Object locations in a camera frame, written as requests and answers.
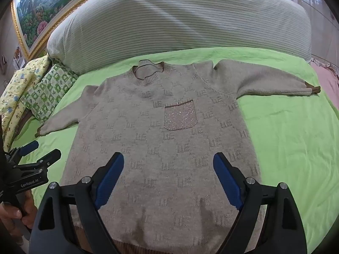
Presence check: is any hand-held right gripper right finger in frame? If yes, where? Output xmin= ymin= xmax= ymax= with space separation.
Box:
xmin=213 ymin=152 xmax=308 ymax=254

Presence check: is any pink cloth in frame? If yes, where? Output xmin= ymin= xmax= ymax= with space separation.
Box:
xmin=310 ymin=58 xmax=339 ymax=112

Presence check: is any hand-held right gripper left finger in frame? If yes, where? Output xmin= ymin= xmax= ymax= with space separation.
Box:
xmin=30 ymin=152 xmax=125 ymax=254

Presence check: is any green bed sheet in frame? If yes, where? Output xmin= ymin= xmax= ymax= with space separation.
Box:
xmin=11 ymin=47 xmax=339 ymax=246

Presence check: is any green checkered pillow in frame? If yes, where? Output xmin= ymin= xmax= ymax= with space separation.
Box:
xmin=20 ymin=62 xmax=78 ymax=123

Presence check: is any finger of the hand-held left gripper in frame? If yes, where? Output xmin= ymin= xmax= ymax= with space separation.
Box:
xmin=12 ymin=149 xmax=62 ymax=176
xmin=5 ymin=140 xmax=40 ymax=164

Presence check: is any gold framed landscape painting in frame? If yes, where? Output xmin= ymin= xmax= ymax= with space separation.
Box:
xmin=11 ymin=0 xmax=130 ymax=60

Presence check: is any white striped bolster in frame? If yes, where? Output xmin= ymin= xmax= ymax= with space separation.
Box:
xmin=46 ymin=0 xmax=312 ymax=75

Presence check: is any yellow patterned blanket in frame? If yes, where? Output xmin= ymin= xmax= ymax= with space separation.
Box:
xmin=0 ymin=54 xmax=53 ymax=149

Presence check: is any person's left hand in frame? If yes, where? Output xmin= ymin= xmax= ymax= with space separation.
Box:
xmin=0 ymin=190 xmax=38 ymax=246

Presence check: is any beige knit sweater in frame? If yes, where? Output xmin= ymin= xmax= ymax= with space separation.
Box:
xmin=35 ymin=59 xmax=321 ymax=254

